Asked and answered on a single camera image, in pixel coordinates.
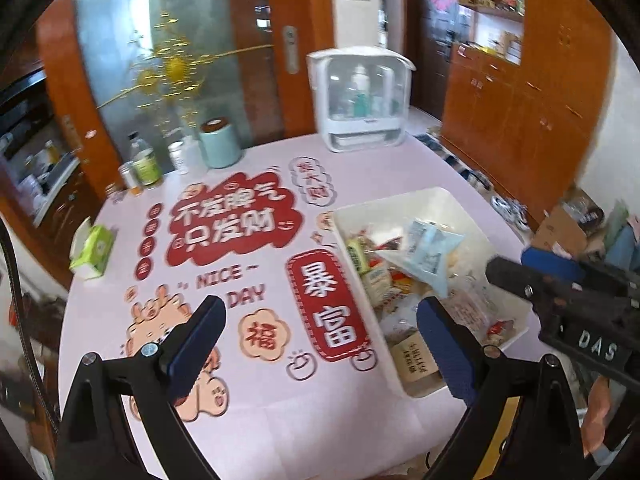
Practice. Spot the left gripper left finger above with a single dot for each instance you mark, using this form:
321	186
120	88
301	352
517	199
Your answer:
95	440

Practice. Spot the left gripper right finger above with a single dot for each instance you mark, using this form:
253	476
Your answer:
520	420

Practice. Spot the clear bag of cakes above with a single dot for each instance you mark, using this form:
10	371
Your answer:
413	360

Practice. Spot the large light blue snack bag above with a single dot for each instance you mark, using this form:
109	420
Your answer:
424	253

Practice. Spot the green small snack packet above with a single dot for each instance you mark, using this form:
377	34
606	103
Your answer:
358	256

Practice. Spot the red candy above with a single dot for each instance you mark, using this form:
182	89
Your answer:
500	332

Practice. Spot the red white chips packet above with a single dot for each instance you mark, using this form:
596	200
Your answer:
377	284

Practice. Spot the person's right hand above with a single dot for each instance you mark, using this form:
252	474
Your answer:
606	423

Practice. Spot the cardboard box on floor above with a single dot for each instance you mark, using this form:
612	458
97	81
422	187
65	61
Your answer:
571	226

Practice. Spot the pink printed tablecloth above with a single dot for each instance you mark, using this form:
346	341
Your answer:
302	385

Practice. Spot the green tissue box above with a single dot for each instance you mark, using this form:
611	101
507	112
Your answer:
90	249

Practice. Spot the white plastic storage bin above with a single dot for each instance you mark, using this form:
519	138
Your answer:
471	301

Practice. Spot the small metal can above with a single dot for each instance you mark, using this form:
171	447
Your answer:
130	178

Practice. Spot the clear bottle with green label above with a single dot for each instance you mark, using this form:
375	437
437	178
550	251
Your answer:
144	160

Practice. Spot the white squeeze wash bottle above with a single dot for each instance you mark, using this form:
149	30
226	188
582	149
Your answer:
193	156

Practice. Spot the white pill bottle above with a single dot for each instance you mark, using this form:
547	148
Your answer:
176	154

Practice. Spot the teal canister with brown lid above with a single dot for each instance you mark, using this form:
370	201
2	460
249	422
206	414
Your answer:
219	143

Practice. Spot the white cosmetics organizer box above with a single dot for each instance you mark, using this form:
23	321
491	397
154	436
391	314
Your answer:
361	96

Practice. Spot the wooden cabinet wall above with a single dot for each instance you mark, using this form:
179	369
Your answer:
528	125

